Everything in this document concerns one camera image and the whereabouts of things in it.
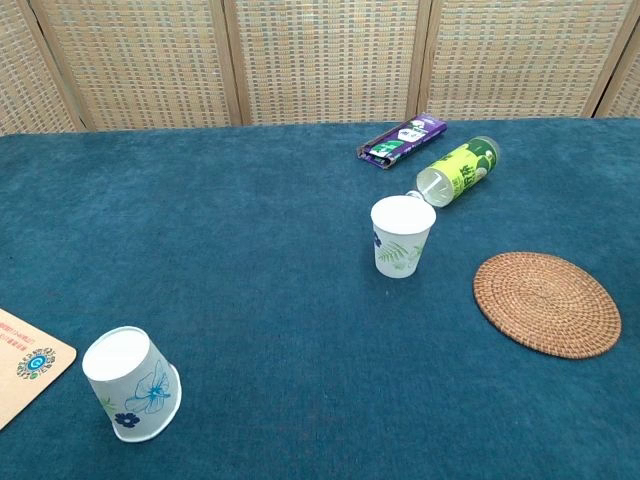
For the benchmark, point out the woven bamboo folding screen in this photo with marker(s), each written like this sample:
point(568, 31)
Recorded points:
point(325, 50)

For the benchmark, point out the white paper cup fern print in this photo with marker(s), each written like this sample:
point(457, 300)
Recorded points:
point(400, 250)

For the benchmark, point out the blue felt table cloth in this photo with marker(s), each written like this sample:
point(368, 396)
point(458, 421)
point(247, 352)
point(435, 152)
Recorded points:
point(275, 300)

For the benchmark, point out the purple snack packet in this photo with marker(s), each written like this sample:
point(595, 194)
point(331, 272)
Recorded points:
point(405, 140)

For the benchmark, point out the green label plastic bottle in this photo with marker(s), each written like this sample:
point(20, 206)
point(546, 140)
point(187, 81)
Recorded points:
point(465, 167)

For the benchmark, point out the white paper cup blue flower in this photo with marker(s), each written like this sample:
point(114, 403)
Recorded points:
point(135, 395)

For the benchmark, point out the cartoon girl mouse pad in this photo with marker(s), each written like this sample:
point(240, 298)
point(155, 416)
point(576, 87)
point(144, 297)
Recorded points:
point(25, 370)

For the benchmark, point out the round woven rattan coaster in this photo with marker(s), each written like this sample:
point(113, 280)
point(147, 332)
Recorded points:
point(545, 305)

